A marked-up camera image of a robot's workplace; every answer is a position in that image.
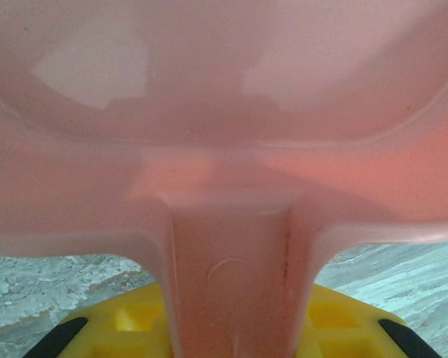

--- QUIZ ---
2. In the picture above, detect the pink plastic dustpan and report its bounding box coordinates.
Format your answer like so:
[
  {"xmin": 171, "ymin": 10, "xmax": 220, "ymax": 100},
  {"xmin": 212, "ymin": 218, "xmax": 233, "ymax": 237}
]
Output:
[{"xmin": 0, "ymin": 0, "xmax": 448, "ymax": 358}]

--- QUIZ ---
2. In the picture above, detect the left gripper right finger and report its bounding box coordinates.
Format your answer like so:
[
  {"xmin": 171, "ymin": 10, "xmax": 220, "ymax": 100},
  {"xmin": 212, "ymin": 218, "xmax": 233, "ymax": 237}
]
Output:
[{"xmin": 294, "ymin": 285, "xmax": 433, "ymax": 358}]

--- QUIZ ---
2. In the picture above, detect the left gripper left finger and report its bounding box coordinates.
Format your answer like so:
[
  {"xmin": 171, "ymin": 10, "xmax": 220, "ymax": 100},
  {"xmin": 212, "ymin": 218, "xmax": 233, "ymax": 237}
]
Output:
[{"xmin": 28, "ymin": 283, "xmax": 175, "ymax": 358}]

